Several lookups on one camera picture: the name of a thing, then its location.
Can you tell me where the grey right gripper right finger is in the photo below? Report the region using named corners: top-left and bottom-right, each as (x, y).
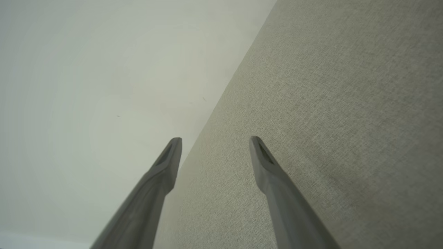
top-left (249, 136), bottom-right (341, 249)

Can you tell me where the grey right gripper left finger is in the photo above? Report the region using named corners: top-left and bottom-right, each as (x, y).
top-left (91, 137), bottom-right (182, 249)

